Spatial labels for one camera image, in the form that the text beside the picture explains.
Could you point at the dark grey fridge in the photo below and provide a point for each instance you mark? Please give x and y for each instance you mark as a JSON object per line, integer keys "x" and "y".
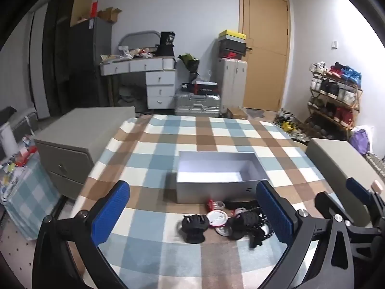
{"x": 88, "y": 41}

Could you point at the green black flower bouquet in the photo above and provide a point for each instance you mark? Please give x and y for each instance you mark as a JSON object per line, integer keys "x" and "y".
{"x": 191, "y": 64}

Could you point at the white drawer desk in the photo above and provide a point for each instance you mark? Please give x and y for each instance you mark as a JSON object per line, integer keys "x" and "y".
{"x": 157, "y": 75}

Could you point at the purple bag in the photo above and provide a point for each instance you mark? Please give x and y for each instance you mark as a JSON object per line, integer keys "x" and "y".
{"x": 360, "y": 142}

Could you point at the black red shoe box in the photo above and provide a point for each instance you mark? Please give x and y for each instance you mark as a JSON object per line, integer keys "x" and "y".
{"x": 199, "y": 87}

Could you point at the wooden door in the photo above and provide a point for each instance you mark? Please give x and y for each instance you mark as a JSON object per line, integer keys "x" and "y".
{"x": 266, "y": 24}

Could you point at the black claw hair clip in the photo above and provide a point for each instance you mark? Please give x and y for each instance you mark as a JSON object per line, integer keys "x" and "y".
{"x": 194, "y": 226}

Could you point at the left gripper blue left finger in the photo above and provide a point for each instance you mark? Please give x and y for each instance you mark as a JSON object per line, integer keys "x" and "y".
{"x": 53, "y": 264}

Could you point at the stacked shoe boxes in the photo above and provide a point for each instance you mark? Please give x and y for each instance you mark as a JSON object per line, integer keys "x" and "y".
{"x": 231, "y": 44}

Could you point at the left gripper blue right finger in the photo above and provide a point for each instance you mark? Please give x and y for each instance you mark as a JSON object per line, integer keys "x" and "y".
{"x": 331, "y": 266}

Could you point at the grey left nightstand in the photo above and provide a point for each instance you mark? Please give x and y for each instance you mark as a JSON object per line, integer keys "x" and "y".
{"x": 71, "y": 145}

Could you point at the grey nightstand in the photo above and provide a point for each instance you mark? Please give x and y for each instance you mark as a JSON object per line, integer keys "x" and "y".
{"x": 71, "y": 145}
{"x": 337, "y": 161}

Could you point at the wooden shoe rack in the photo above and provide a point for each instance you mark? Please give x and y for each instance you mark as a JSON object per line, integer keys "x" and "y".
{"x": 334, "y": 103}

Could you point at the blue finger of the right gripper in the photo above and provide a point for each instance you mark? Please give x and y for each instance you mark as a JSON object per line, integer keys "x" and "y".
{"x": 364, "y": 195}
{"x": 329, "y": 210}

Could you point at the silver open box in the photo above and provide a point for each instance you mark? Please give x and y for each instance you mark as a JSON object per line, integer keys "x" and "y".
{"x": 219, "y": 176}

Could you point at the white red-rimmed pin badge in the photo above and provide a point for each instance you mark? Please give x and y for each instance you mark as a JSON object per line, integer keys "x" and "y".
{"x": 217, "y": 218}

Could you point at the white upright suitcase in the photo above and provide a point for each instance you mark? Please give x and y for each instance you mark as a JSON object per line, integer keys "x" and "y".
{"x": 231, "y": 75}

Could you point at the grey right nightstand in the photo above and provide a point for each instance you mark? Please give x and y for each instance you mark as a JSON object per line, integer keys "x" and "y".
{"x": 337, "y": 161}

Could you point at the silver aluminium suitcase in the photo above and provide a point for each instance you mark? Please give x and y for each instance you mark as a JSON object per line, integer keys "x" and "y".
{"x": 188, "y": 104}

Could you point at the plaid checkered tablecloth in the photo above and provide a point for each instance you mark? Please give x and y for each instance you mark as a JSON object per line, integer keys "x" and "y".
{"x": 174, "y": 166}

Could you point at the red white hair accessory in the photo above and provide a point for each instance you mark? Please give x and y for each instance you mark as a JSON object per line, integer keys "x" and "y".
{"x": 215, "y": 205}

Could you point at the small cardboard box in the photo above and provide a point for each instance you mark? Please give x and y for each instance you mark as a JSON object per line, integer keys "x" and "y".
{"x": 236, "y": 113}

